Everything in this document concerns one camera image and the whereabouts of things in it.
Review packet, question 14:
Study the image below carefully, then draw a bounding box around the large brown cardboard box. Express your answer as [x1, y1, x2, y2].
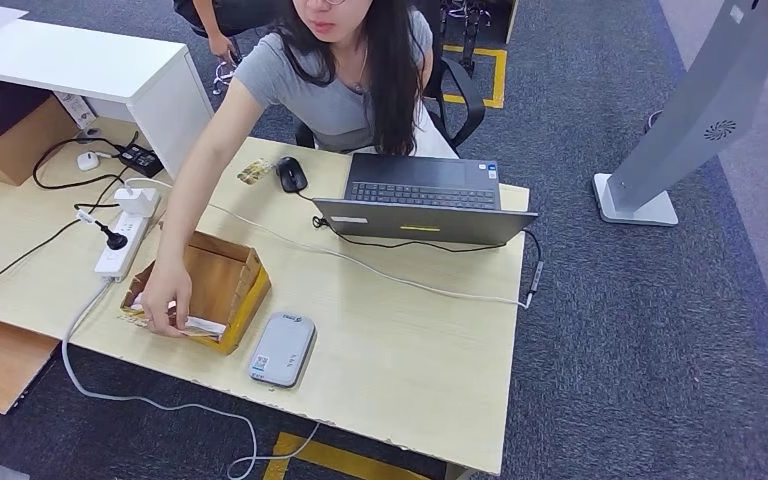
[0, 74, 82, 188]

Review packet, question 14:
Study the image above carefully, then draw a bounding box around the grey card reader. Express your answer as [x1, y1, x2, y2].
[248, 312, 317, 389]

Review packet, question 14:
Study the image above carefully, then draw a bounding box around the looped black cable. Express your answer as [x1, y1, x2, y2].
[31, 131, 141, 193]

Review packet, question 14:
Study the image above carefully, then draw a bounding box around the black power plug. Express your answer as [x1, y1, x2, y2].
[95, 222, 130, 253]

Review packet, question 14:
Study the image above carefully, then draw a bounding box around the white desk cable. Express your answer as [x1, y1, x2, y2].
[124, 177, 530, 311]

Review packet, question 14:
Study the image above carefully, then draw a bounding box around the white power strip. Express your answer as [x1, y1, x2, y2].
[93, 209, 151, 285]

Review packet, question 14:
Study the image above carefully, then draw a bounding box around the black computer mouse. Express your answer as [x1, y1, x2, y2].
[275, 156, 309, 195]

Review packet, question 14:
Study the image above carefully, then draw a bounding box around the person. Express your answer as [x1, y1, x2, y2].
[137, 0, 459, 340]
[173, 0, 293, 65]

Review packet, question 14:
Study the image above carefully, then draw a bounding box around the thin black mouse cable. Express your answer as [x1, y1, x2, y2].
[291, 190, 544, 266]

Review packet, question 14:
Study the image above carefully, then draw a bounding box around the white plug-in charger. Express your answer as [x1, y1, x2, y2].
[114, 187, 162, 218]

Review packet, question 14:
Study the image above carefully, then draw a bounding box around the person's right hand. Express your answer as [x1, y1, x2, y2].
[138, 259, 194, 340]

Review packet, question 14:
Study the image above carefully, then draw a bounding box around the white yellow key card stack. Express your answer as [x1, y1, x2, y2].
[118, 301, 228, 338]

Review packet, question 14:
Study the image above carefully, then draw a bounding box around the black office chair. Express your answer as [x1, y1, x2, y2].
[293, 56, 487, 152]

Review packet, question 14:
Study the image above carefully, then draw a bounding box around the open yellow cardboard box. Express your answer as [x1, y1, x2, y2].
[120, 230, 273, 356]

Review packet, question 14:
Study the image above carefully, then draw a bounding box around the white printed packet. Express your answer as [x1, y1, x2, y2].
[53, 91, 98, 132]

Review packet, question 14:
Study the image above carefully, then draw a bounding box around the brown wooden board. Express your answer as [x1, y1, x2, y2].
[0, 309, 61, 417]

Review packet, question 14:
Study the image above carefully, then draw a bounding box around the person's hand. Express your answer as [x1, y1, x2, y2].
[207, 31, 238, 65]

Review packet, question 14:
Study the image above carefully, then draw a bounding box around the patterned ID card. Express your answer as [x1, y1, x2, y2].
[236, 157, 276, 187]

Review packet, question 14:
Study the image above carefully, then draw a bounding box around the grey laptop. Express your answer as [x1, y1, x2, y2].
[311, 152, 539, 248]

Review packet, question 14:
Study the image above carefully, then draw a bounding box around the white cabinet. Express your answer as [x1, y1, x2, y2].
[0, 19, 216, 180]

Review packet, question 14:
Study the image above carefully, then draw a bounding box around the silver kiosk stand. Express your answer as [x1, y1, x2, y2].
[591, 0, 768, 229]

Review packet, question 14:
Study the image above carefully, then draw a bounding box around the chrome stool base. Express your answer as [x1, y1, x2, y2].
[211, 56, 241, 95]

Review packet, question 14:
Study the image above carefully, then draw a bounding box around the black equipment stand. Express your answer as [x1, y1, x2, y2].
[436, 0, 514, 78]

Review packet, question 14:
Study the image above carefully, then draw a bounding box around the black power adapter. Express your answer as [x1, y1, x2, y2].
[117, 144, 165, 179]

